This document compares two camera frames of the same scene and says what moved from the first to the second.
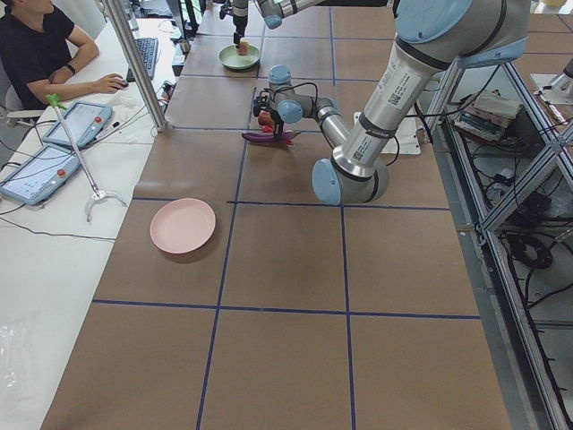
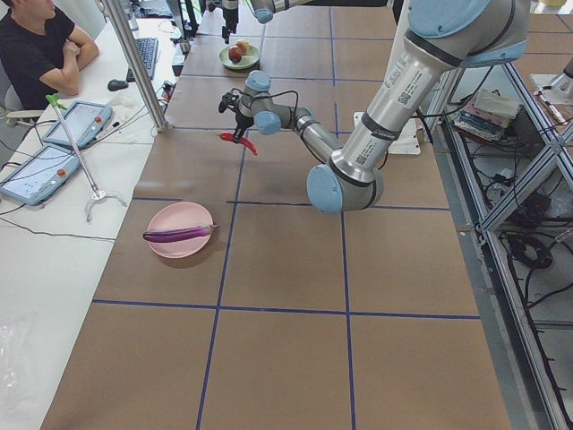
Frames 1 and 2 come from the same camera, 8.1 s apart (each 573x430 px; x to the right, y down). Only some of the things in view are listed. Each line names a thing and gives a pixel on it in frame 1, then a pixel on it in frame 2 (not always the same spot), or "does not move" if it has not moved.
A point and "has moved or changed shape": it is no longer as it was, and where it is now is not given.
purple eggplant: (268, 137) → (170, 235)
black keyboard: (148, 48) does not move
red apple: (265, 118) has moved or changed shape
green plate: (230, 57) does not move
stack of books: (486, 114) does not move
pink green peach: (244, 47) does not move
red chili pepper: (269, 129) → (228, 136)
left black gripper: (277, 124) → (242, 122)
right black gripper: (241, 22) → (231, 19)
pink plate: (182, 226) does not move
